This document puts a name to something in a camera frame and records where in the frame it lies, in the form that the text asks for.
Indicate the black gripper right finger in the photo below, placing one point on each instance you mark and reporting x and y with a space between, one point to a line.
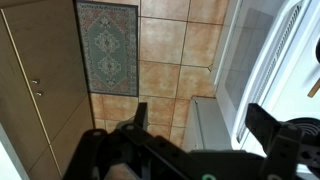
281 144

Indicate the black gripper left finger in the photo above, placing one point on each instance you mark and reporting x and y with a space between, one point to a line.
99 150

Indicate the black frying pan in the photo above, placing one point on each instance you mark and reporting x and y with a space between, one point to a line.
309 153

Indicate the wooden spatula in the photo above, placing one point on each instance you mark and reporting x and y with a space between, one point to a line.
314 89

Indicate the white electric stove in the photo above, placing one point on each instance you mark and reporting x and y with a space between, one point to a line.
267 55

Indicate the wooden kitchen cabinet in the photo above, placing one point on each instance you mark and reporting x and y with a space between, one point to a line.
44 103

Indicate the patterned green floor rug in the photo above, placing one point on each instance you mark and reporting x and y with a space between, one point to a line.
109 39

